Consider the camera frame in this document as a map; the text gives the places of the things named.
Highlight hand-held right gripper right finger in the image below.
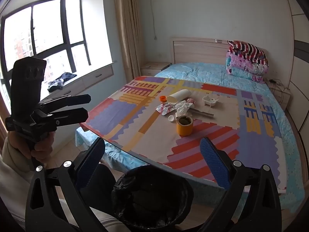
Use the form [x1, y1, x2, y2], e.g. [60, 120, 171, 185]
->
[199, 137, 282, 232]

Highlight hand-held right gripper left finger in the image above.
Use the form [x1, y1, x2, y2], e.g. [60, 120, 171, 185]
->
[25, 137, 116, 232]

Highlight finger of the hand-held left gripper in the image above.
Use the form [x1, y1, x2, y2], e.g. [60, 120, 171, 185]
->
[37, 108, 89, 129]
[39, 94, 92, 110]

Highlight white plastic holder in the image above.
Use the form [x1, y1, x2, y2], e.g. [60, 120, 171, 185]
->
[202, 95, 220, 108]

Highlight black trash bin with bag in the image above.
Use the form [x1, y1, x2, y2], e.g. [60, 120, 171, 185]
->
[111, 165, 194, 230]

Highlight white paper tube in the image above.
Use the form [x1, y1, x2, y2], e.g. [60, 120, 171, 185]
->
[168, 89, 192, 104]

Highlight person's left forearm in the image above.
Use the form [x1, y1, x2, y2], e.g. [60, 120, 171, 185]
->
[0, 139, 46, 231]

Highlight person's left hand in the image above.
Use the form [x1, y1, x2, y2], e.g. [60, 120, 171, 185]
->
[10, 132, 55, 162]

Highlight dark clothes pile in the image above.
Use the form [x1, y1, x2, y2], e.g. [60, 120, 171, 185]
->
[48, 72, 77, 93]

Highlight person's dark trouser leg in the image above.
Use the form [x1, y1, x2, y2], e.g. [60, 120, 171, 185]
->
[95, 163, 117, 200]

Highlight window seat drawer cabinet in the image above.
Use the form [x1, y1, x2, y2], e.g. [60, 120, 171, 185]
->
[40, 63, 114, 102]

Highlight orange tape roll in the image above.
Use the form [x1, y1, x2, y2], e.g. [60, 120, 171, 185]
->
[176, 116, 194, 136]

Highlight black framed window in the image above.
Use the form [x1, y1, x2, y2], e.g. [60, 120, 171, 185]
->
[0, 0, 91, 116]

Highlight grey flat stick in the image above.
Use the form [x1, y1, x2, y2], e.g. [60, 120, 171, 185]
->
[192, 109, 214, 119]

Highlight person's grey clothing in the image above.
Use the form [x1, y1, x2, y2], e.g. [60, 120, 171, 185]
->
[57, 198, 131, 232]

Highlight crumpled white tissue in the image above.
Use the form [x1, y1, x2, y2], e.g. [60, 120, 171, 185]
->
[175, 101, 194, 119]

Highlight colourful patterned blanket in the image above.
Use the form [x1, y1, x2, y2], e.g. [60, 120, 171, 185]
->
[80, 76, 294, 189]

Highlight foil snack packet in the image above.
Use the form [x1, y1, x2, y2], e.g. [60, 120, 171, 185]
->
[156, 102, 180, 116]

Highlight wooden nightstand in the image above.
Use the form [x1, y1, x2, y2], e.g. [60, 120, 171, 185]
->
[140, 61, 172, 76]
[266, 78, 291, 105]

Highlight beige curtain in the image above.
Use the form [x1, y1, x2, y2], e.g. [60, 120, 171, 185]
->
[113, 0, 146, 78]

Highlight blue floral bedsheet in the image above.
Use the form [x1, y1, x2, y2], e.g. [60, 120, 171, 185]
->
[75, 62, 305, 213]

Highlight blue cartoon folded quilt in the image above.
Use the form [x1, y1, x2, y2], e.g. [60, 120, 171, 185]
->
[226, 58, 266, 84]

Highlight pink floral folded quilt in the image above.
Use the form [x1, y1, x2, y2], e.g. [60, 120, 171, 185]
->
[227, 53, 269, 75]

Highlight wooden bed headboard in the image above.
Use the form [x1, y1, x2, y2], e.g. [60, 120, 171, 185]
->
[171, 38, 268, 66]

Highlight striped folded blanket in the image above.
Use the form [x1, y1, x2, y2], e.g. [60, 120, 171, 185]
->
[228, 41, 268, 61]

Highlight white and grey wardrobe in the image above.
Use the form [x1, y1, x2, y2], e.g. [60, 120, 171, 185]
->
[285, 0, 309, 131]

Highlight black cables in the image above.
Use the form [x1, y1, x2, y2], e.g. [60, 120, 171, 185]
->
[269, 78, 290, 102]

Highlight white wall power cable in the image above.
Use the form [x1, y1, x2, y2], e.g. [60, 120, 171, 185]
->
[148, 0, 159, 40]

